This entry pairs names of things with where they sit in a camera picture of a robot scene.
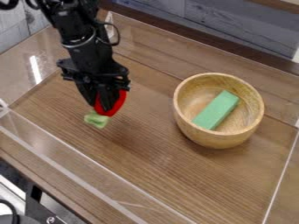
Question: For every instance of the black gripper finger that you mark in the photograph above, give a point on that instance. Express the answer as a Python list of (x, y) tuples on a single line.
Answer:
[(111, 99), (89, 92)]

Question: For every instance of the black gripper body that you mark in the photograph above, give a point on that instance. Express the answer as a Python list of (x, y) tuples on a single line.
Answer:
[(91, 67)]

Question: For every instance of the red plush strawberry toy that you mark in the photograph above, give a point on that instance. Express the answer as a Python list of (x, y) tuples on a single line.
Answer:
[(99, 116)]

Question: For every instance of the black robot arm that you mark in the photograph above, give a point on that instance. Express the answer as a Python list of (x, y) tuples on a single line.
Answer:
[(73, 18)]

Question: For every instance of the green rectangular block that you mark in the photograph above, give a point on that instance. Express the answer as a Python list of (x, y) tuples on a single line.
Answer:
[(216, 111)]

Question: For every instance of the light wooden bowl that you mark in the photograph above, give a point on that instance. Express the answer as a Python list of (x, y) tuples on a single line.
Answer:
[(191, 97)]

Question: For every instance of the clear acrylic corner bracket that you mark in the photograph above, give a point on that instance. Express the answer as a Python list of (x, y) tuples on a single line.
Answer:
[(110, 27)]

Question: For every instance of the clear acrylic tray wall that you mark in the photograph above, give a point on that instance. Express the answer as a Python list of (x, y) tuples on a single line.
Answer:
[(88, 188)]

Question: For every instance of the black table leg bracket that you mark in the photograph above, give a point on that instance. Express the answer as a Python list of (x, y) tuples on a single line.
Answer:
[(35, 209)]

